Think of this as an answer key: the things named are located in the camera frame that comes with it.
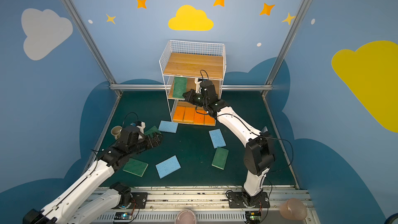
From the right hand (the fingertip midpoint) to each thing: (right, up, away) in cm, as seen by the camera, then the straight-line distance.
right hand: (184, 92), depth 81 cm
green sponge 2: (+20, -37, +7) cm, 43 cm away
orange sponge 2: (0, -14, +25) cm, 29 cm away
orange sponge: (-7, -12, +24) cm, 28 cm away
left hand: (-14, -23, -1) cm, 26 cm away
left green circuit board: (-28, -59, -9) cm, 66 cm away
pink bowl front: (+2, -59, -10) cm, 59 cm away
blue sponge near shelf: (-13, -21, +21) cm, 32 cm away
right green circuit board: (+33, -60, -9) cm, 69 cm away
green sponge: (-3, +3, +1) cm, 4 cm away
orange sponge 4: (+14, -17, +20) cm, 30 cm away
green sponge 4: (-23, -23, +17) cm, 36 cm away
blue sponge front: (-10, -41, +4) cm, 42 cm away
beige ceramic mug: (-45, -23, +16) cm, 53 cm away
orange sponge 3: (+8, -16, +23) cm, 29 cm away
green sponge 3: (-27, -40, +2) cm, 48 cm away
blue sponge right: (+19, -28, +16) cm, 37 cm away
